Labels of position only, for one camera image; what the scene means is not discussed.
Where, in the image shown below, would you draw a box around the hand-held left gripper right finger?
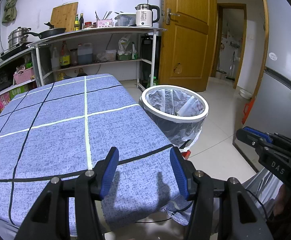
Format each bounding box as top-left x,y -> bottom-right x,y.
170,147 -> 273,240

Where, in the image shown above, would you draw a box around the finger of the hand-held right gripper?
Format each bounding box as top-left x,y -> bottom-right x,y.
236,129 -> 263,153
243,127 -> 273,140

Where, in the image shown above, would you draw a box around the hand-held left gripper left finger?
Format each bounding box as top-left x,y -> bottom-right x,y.
14,147 -> 119,240

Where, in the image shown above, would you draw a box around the white trash bin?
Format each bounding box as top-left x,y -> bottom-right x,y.
138,85 -> 209,153

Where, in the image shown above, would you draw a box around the clear bin liner bag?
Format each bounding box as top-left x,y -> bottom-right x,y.
142,89 -> 206,153

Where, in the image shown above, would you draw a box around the person's right hand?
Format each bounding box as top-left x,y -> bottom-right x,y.
270,187 -> 291,230

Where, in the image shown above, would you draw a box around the orange plastic stool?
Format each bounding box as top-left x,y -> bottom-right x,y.
242,97 -> 256,125

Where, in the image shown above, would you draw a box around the person's grey shorts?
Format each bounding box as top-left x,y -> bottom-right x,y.
242,167 -> 286,220

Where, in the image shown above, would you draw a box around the white basin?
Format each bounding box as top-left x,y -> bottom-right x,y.
239,89 -> 253,99

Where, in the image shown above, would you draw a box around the white refrigerator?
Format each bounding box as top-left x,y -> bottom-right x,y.
232,0 -> 291,174

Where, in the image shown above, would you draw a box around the blue checked tablecloth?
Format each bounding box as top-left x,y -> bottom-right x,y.
0,74 -> 193,237

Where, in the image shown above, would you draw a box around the mop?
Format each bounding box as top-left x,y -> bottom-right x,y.
227,51 -> 236,80

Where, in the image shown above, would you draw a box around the green plastic bottle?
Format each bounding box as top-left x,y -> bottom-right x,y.
147,74 -> 159,89

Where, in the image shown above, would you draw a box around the yellow wooden door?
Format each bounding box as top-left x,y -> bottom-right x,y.
158,0 -> 217,93

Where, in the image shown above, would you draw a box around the white plastic tub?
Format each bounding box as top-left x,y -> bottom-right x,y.
105,49 -> 117,62

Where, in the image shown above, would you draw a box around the white jug dark liquid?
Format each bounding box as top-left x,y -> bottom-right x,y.
77,42 -> 94,65

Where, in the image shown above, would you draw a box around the green white packet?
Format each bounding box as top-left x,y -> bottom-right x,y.
131,42 -> 139,60

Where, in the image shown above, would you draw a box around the yellow label sauce bottle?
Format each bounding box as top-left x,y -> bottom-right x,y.
60,41 -> 71,68

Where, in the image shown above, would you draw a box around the green cardboard box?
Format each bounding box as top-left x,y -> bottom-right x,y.
9,84 -> 37,99

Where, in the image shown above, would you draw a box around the white plastic bottle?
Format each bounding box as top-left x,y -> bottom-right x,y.
51,47 -> 61,71

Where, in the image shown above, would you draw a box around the white plastic bag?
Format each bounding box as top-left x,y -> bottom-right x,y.
117,34 -> 133,60

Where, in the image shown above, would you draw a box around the black tall cabinet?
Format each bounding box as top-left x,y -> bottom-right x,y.
140,35 -> 162,90

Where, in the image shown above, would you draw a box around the pink cardboard box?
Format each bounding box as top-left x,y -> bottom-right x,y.
0,94 -> 12,112

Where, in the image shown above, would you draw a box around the pink plastic basket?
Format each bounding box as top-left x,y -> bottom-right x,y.
13,67 -> 35,85

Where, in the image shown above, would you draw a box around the white metal shelf rack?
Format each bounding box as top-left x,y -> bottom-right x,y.
27,27 -> 167,92

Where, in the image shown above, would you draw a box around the pink chopstick holder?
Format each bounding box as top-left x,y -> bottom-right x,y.
96,19 -> 114,28

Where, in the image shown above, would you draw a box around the wooden open cabinet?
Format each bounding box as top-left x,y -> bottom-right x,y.
0,47 -> 39,115

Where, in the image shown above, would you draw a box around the black frying pan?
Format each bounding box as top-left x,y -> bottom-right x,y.
27,22 -> 67,40

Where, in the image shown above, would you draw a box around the clear plastic lidded container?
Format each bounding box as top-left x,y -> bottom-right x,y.
115,13 -> 136,27

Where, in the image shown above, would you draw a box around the black induction cooker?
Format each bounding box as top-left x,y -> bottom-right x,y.
0,42 -> 33,60

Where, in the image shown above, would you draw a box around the bundle of chopsticks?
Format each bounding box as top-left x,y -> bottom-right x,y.
95,10 -> 113,20

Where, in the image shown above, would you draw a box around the white electric kettle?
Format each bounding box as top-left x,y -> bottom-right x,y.
135,3 -> 160,28

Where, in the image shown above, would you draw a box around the bamboo cutting board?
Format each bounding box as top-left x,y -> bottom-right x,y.
50,2 -> 79,32

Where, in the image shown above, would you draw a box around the steel steamer pot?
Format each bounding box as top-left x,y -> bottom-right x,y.
8,27 -> 32,48

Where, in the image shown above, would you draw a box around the green hanging cloth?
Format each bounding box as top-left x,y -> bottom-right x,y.
2,0 -> 19,25

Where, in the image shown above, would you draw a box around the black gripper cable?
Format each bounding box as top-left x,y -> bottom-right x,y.
134,200 -> 194,224
247,189 -> 269,224

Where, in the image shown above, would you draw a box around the metal door handle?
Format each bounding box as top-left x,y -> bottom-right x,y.
165,8 -> 180,25

